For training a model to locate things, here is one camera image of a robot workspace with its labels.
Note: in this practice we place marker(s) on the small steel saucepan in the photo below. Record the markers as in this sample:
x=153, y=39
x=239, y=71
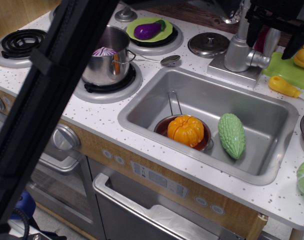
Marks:
x=175, y=108

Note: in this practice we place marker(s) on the silver toy faucet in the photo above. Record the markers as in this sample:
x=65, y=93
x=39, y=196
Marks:
x=240, y=64

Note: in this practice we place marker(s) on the rear stove burner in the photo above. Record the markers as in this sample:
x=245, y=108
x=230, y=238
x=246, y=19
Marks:
x=174, y=44

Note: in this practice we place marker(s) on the green toy bitter gourd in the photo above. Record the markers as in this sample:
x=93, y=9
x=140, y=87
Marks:
x=232, y=135

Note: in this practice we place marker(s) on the orange toy pumpkin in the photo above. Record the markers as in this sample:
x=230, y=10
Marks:
x=187, y=130

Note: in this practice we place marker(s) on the green cutting board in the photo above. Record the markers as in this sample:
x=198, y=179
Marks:
x=286, y=69

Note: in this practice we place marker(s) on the steel cooking pot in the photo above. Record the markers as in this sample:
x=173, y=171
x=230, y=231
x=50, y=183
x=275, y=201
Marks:
x=111, y=69

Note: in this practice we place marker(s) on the red toy vegetable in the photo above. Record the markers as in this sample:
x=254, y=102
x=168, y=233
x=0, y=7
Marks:
x=260, y=42

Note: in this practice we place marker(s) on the front stove burner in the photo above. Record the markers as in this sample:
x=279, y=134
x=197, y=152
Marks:
x=112, y=93

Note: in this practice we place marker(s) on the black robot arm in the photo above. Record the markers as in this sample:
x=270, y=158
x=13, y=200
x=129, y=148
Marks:
x=43, y=97

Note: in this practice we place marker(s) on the steel pot lid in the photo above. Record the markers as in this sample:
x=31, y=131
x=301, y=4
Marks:
x=208, y=44

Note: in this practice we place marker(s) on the toy oven door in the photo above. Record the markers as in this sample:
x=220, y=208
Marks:
x=61, y=183

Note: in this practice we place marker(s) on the silver toy sink basin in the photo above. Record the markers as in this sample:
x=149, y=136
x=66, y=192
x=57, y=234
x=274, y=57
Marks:
x=268, y=123

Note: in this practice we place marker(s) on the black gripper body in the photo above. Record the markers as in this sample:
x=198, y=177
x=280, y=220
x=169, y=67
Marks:
x=284, y=15

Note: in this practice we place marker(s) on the purple toy onion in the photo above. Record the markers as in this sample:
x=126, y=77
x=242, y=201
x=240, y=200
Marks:
x=104, y=51

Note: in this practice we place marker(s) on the toy dishwasher door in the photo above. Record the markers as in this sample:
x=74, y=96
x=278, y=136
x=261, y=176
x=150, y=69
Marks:
x=131, y=211

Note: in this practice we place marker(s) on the grey oven knob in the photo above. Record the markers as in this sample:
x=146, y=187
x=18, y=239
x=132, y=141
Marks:
x=64, y=138

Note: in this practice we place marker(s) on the stove burner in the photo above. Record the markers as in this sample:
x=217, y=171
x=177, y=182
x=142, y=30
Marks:
x=112, y=93
x=174, y=44

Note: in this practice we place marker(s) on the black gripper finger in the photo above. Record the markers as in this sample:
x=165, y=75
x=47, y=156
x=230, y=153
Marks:
x=294, y=44
x=254, y=29

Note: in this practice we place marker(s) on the purple toy eggplant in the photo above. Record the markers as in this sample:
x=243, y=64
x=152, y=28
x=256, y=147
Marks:
x=149, y=30

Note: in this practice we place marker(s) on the grey stove knob top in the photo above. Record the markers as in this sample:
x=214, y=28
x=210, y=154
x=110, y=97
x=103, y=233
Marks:
x=126, y=15

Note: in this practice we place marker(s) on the yellow toy squash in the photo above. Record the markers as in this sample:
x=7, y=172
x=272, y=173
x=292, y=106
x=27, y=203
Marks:
x=280, y=85

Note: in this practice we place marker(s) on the steel spoon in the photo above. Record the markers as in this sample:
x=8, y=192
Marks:
x=167, y=61

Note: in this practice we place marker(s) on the green plate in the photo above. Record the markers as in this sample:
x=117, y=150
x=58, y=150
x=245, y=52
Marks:
x=147, y=20

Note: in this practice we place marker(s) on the black coil burner left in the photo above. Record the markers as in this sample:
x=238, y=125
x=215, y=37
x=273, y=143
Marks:
x=16, y=47

